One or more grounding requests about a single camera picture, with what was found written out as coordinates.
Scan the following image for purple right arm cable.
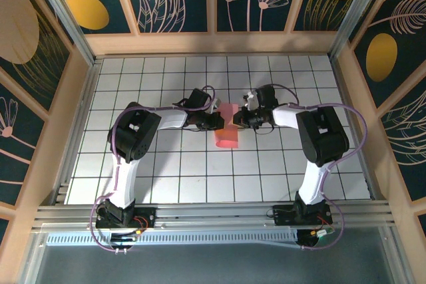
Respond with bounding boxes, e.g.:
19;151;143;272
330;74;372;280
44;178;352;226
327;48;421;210
266;83;369;251

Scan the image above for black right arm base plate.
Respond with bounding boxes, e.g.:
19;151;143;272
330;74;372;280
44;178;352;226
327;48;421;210
271;204;333;228

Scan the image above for aluminium corner post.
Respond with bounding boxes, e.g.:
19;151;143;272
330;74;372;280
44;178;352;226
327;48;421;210
327;0;390;61
28;0;101;65

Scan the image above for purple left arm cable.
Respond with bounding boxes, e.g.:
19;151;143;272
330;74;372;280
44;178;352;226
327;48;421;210
89;84;216;254

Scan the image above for blue panel yellow oval fern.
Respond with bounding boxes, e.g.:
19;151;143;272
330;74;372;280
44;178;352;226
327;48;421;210
345;0;426;110

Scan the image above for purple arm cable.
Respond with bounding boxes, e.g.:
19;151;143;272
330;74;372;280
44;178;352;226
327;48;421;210
266;83;369;251
89;84;216;254

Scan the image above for pink square paper sheet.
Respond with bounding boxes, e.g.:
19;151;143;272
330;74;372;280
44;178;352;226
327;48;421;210
214;102;240;149

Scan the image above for panel beige disc gold lines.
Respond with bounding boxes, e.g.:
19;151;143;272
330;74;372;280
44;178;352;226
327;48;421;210
0;0;75;114

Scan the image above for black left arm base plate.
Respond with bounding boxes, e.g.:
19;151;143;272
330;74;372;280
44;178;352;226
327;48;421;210
95;206;157;230

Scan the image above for long aluminium mounting rail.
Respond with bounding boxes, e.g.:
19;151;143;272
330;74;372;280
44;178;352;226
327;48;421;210
31;200;399;232

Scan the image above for aluminium frame leg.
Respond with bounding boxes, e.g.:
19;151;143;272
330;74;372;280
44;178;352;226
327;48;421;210
16;230;47;284
382;227;413;284

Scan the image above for slotted grey cable duct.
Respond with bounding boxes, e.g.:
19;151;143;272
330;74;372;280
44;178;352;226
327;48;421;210
45;230;302;247

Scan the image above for blue panel yellow oval feather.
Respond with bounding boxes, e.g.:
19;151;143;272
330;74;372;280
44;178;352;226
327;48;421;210
49;0;140;36

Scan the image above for blue panel single pink flower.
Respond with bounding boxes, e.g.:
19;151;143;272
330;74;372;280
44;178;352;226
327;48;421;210
0;66;51;211

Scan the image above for aluminium table side rail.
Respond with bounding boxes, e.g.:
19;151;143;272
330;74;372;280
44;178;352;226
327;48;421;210
329;54;389;202
51;59;103;205

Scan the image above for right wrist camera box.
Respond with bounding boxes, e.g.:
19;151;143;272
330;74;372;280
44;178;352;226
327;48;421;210
242;90;259;110

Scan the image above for blue panel pink fern leaves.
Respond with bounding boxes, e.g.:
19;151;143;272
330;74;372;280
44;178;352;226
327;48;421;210
375;89;426;204

